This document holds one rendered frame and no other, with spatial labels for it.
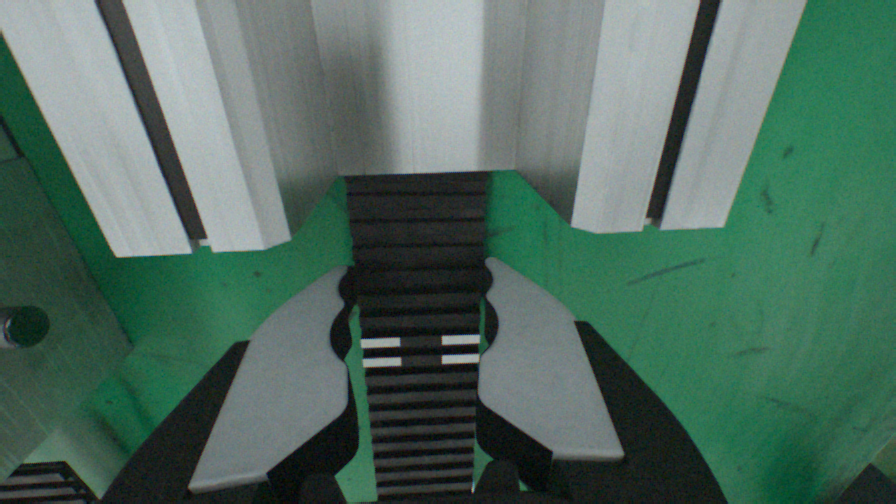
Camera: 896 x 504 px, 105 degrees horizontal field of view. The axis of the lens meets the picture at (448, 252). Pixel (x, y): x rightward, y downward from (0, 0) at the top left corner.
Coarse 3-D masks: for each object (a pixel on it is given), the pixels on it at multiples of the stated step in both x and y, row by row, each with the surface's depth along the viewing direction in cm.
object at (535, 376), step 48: (528, 288) 11; (528, 336) 9; (576, 336) 9; (480, 384) 8; (528, 384) 8; (576, 384) 8; (480, 432) 8; (528, 432) 7; (576, 432) 7; (528, 480) 7
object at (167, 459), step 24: (240, 360) 8; (216, 384) 8; (192, 408) 7; (216, 408) 7; (168, 432) 7; (192, 432) 7; (144, 456) 6; (168, 456) 6; (192, 456) 6; (120, 480) 6; (144, 480) 6; (168, 480) 6
